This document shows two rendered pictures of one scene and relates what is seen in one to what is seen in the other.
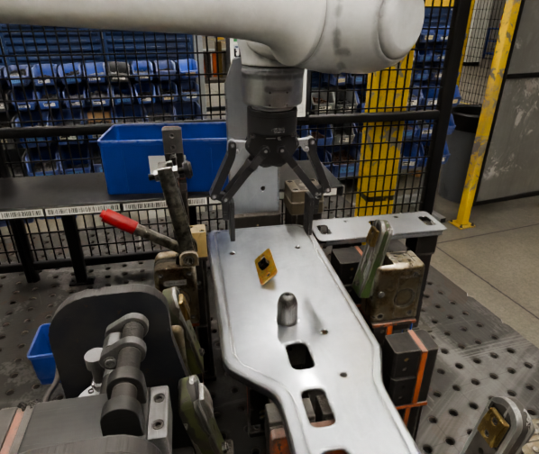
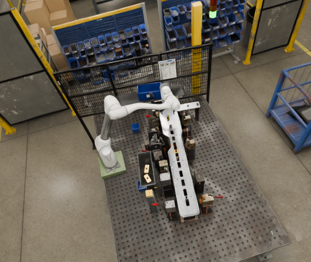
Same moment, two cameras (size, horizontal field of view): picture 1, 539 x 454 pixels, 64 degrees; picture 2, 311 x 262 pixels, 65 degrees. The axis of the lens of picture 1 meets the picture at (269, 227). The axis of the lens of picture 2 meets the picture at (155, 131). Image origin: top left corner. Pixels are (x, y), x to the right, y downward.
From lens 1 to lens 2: 223 cm
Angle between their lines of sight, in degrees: 27
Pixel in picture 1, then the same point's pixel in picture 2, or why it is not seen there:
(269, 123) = not seen: hidden behind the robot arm
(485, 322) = (212, 118)
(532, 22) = not seen: outside the picture
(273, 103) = not seen: hidden behind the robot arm
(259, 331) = (167, 129)
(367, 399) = (178, 137)
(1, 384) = (127, 133)
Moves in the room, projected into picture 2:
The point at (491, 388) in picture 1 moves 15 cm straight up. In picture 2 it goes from (207, 131) to (208, 124)
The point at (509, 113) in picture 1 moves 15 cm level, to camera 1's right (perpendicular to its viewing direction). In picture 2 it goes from (264, 21) to (274, 21)
